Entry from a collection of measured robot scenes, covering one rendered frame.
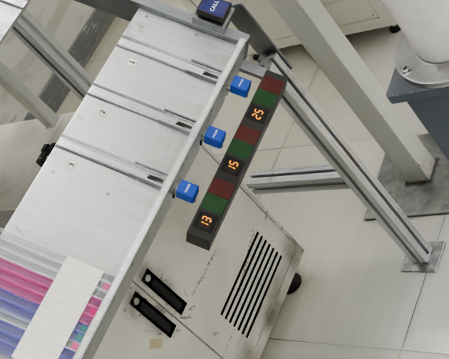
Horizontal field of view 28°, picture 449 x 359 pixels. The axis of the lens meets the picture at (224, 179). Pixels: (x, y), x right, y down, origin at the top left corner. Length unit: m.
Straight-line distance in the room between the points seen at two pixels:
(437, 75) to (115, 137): 0.53
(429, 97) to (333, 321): 0.91
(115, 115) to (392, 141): 0.80
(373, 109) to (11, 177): 0.81
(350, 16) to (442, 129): 1.32
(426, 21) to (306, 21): 0.67
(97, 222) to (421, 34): 0.55
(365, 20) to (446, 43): 1.38
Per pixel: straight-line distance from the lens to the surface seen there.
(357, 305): 2.04
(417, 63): 1.27
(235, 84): 1.50
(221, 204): 1.40
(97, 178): 1.41
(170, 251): 1.82
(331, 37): 1.88
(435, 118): 1.30
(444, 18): 1.19
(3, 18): 1.61
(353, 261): 2.12
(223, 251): 1.93
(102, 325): 1.32
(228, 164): 1.44
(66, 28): 3.80
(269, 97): 1.51
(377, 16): 2.56
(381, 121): 2.01
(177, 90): 1.50
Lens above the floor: 1.45
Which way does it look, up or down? 34 degrees down
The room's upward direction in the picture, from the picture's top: 44 degrees counter-clockwise
